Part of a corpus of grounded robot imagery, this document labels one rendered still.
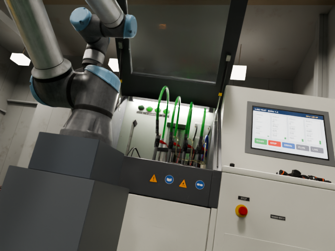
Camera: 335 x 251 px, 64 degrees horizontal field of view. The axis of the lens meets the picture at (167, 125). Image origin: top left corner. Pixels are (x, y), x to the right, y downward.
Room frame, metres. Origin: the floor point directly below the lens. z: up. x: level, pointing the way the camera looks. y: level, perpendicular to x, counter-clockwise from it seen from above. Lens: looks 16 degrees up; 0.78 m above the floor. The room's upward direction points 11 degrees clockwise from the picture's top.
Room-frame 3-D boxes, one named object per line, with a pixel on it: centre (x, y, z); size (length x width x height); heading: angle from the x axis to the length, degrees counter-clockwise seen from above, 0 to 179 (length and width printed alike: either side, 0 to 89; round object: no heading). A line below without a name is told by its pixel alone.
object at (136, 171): (1.24, 0.07, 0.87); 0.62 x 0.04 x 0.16; 83
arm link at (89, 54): (0.92, 0.32, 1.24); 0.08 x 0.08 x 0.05
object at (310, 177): (1.24, -0.67, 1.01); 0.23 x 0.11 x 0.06; 83
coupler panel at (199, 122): (1.71, -0.23, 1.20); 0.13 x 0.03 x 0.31; 83
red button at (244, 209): (1.15, -0.37, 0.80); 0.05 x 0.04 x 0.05; 83
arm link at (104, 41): (0.92, 0.32, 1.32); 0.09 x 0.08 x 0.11; 166
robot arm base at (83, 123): (0.77, 0.22, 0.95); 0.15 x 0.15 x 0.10
